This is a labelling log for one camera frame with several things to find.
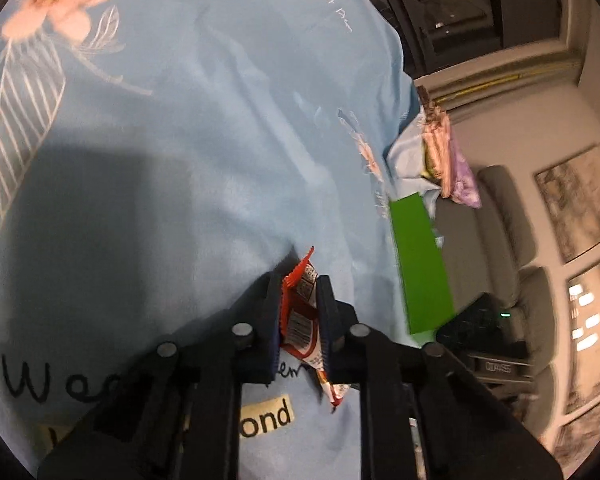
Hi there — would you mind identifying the red white blue snack packet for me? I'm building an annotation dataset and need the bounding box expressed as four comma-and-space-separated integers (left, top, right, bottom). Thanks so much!
279, 247, 350, 410

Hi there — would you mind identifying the green rimmed cardboard box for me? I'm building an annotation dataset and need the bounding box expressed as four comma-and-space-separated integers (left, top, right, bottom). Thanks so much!
390, 194, 455, 346

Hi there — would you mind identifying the grey sofa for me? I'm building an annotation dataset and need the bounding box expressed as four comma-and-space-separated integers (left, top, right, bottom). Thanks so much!
434, 166, 557, 437

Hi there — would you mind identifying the ink landscape painting middle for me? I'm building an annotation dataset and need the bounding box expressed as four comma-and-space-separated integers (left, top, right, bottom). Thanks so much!
565, 261, 600, 414

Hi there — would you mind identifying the ink landscape painting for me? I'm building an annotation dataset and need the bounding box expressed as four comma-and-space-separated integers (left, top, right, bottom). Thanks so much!
554, 403, 600, 479
565, 261, 600, 414
534, 144, 600, 263

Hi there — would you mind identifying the ink landscape painting lower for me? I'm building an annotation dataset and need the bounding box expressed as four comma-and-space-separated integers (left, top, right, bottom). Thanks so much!
554, 403, 600, 479

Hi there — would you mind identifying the ink landscape painting upper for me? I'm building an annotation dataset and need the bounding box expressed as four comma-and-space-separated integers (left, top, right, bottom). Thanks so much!
534, 144, 600, 263

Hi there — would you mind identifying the light blue floral tablecloth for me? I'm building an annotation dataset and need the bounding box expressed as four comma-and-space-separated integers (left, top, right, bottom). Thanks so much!
0, 0, 417, 471

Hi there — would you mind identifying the dark window frame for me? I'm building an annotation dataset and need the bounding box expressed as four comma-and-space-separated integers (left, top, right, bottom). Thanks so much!
370, 0, 562, 79

